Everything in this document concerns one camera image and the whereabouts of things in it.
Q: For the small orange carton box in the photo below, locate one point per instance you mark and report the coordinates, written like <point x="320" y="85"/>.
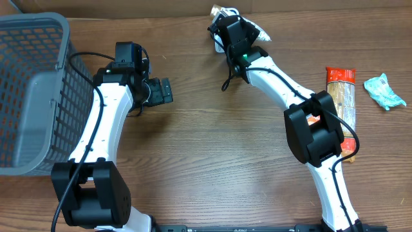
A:
<point x="312" y="119"/>

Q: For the orange spaghetti packet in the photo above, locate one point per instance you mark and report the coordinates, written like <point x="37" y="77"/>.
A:
<point x="340" y="84"/>

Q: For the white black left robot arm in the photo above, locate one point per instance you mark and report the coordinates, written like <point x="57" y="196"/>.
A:
<point x="92" y="193"/>

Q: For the grey plastic mesh basket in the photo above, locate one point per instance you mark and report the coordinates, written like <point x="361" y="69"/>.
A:
<point x="44" y="103"/>

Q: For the teal tissue packet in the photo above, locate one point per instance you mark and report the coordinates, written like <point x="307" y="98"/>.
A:
<point x="380" y="91"/>

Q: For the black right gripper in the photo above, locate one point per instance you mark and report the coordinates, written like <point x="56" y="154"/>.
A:
<point x="248" y="35"/>

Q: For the white barcode scanner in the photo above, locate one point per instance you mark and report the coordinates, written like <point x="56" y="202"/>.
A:
<point x="218" y="44"/>

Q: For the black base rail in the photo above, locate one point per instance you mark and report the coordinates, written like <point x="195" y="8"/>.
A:
<point x="296" y="228"/>

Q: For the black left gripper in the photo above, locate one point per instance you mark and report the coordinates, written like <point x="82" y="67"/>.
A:
<point x="154" y="98"/>

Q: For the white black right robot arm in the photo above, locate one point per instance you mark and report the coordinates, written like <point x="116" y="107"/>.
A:
<point x="313" y="129"/>

